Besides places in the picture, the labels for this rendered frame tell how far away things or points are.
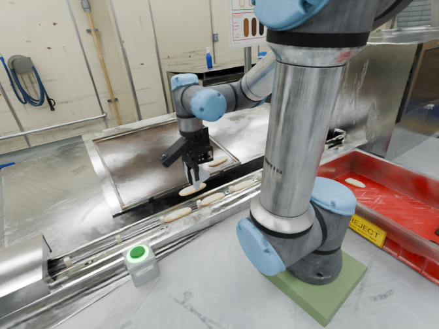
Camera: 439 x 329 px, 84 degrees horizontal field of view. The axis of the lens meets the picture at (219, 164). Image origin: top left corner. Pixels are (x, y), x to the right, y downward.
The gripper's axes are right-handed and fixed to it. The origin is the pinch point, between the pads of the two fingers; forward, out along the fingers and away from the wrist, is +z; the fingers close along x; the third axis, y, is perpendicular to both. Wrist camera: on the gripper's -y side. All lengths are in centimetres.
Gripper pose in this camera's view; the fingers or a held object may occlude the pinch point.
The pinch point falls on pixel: (192, 185)
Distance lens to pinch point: 83.4
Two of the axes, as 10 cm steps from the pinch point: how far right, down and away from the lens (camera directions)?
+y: 8.4, -3.1, 4.4
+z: 0.7, 8.7, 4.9
